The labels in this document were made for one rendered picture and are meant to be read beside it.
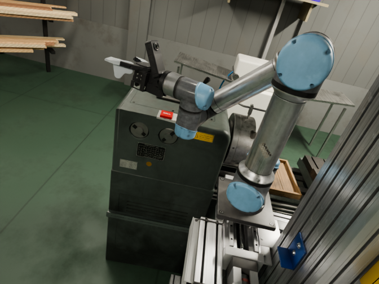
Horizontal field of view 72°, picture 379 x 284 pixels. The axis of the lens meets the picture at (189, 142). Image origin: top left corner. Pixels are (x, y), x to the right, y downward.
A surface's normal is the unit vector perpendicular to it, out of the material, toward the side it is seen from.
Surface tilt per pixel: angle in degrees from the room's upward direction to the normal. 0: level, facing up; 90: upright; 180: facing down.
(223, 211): 0
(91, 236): 0
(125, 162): 90
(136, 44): 90
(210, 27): 90
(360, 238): 90
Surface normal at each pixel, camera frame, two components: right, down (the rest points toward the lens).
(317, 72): -0.43, 0.29
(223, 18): -0.11, 0.51
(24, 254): 0.21, -0.82
